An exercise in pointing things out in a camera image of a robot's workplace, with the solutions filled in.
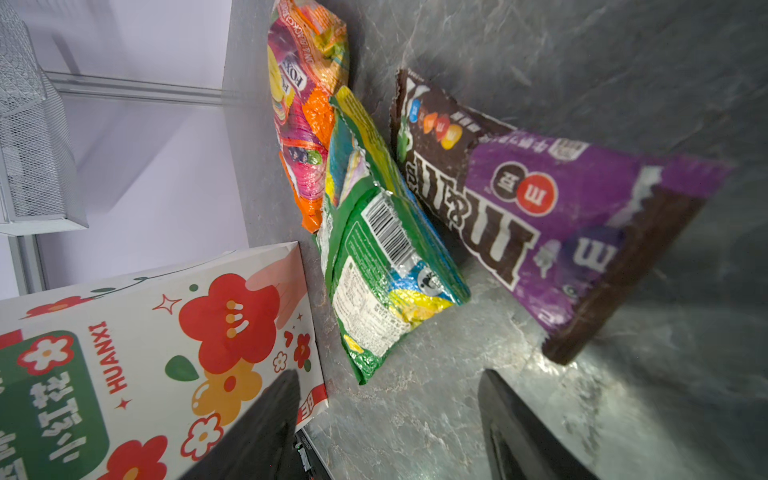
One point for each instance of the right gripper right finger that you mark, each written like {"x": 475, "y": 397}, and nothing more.
{"x": 518, "y": 444}

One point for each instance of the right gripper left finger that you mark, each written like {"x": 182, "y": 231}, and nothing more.
{"x": 261, "y": 444}

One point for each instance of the white floral paper bag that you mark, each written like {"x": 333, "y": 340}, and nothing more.
{"x": 141, "y": 376}

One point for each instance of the green candy bag back side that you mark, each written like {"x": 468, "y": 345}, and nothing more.
{"x": 385, "y": 268}

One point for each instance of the purple M&M's packet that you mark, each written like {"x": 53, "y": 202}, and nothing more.
{"x": 568, "y": 227}

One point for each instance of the orange Fox's fruits candy bag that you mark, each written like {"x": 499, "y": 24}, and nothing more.
{"x": 308, "y": 61}

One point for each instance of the white mesh box basket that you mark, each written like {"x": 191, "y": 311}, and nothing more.
{"x": 39, "y": 191}

